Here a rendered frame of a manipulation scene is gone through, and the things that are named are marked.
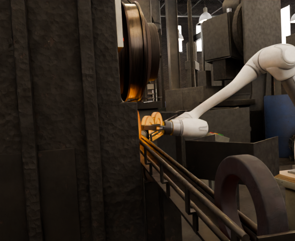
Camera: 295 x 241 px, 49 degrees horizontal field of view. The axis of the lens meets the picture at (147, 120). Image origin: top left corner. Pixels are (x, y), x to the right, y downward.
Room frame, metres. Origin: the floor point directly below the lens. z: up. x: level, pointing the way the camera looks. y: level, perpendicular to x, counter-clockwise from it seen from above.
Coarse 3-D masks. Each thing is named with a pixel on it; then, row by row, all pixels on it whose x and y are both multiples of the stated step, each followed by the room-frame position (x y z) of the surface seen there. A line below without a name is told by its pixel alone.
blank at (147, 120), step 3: (144, 117) 2.04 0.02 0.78; (147, 117) 2.03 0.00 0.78; (150, 117) 2.07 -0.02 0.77; (144, 120) 2.01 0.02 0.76; (147, 120) 2.02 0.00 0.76; (150, 120) 2.07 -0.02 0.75; (153, 120) 2.11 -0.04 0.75; (141, 123) 2.00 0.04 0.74; (144, 123) 2.00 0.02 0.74; (147, 123) 2.02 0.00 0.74; (150, 123) 2.08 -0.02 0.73; (153, 123) 2.11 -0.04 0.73; (150, 132) 2.07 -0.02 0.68
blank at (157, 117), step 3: (153, 114) 2.17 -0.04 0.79; (156, 114) 2.17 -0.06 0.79; (159, 114) 2.23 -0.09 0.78; (153, 117) 2.15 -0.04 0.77; (156, 117) 2.16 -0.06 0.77; (159, 117) 2.22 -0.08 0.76; (156, 120) 2.16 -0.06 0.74; (159, 120) 2.23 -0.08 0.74; (156, 123) 2.16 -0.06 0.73; (159, 123) 2.23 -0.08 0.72
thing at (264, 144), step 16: (192, 144) 1.16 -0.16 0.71; (208, 144) 1.12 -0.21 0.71; (224, 144) 1.08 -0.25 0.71; (240, 144) 1.04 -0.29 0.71; (256, 144) 1.02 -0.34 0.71; (272, 144) 1.12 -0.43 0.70; (192, 160) 1.17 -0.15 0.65; (208, 160) 1.12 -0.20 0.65; (272, 160) 1.11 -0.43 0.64; (208, 176) 1.12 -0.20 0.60
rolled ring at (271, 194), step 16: (224, 160) 0.57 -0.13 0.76; (240, 160) 0.51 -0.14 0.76; (256, 160) 0.51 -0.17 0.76; (224, 176) 0.57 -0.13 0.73; (240, 176) 0.51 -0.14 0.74; (256, 176) 0.47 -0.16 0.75; (272, 176) 0.48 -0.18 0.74; (224, 192) 0.59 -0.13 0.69; (256, 192) 0.47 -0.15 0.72; (272, 192) 0.46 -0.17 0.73; (224, 208) 0.59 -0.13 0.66; (256, 208) 0.47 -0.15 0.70; (272, 208) 0.45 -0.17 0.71; (224, 224) 0.58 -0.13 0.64; (240, 224) 0.58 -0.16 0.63; (272, 224) 0.44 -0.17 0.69; (288, 224) 0.45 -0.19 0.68; (240, 240) 0.55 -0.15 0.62
